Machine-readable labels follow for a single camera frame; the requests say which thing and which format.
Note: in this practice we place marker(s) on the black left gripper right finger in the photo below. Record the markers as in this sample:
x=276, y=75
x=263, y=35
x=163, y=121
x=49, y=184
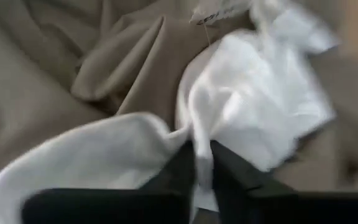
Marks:
x=275, y=207

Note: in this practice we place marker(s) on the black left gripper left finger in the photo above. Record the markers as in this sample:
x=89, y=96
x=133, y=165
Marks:
x=110, y=207

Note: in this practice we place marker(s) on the white cloth garment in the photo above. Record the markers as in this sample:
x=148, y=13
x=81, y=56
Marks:
x=253, y=93

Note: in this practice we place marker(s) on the beige cloth garment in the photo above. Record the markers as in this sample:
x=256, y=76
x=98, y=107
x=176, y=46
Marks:
x=42, y=62

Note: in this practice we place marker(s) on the white paper clothing tag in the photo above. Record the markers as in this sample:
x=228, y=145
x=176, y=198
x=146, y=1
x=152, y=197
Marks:
x=216, y=11

